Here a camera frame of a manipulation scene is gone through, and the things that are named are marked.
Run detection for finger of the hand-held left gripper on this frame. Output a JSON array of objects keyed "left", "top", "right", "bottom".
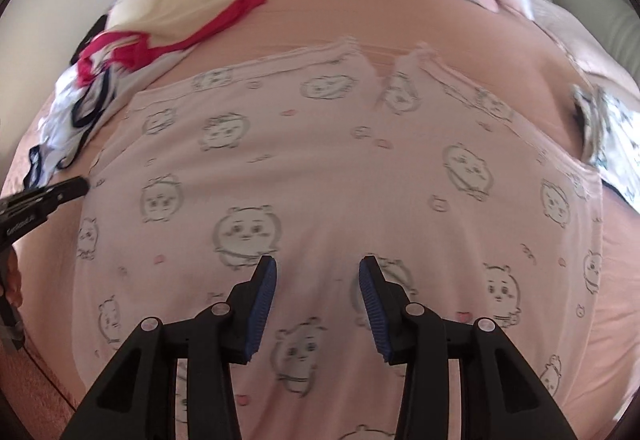
[{"left": 0, "top": 177, "right": 91, "bottom": 217}]

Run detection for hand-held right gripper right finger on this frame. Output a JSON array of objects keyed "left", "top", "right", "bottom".
[{"left": 357, "top": 255, "right": 576, "bottom": 440}]

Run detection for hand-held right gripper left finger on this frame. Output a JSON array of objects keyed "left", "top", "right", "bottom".
[{"left": 60, "top": 255, "right": 278, "bottom": 440}]

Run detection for pink bear print pants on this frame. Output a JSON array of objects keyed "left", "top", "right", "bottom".
[{"left": 72, "top": 38, "right": 606, "bottom": 440}]

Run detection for person's left hand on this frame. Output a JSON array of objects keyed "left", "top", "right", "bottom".
[{"left": 4, "top": 253, "right": 24, "bottom": 307}]

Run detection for white garment with navy trim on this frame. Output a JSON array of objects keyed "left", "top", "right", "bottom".
[{"left": 25, "top": 65, "right": 186, "bottom": 188}]

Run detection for cream garment with red trim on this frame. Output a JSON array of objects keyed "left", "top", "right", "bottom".
[{"left": 77, "top": 0, "right": 268, "bottom": 88}]

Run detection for folded white blue printed garment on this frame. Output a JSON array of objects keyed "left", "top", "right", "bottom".
[{"left": 570, "top": 83, "right": 640, "bottom": 216}]

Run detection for pink bed sheet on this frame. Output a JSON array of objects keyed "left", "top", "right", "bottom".
[{"left": 0, "top": 0, "right": 640, "bottom": 440}]

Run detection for pale pink pillow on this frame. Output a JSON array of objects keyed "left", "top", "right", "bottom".
[{"left": 530, "top": 0, "right": 640, "bottom": 121}]

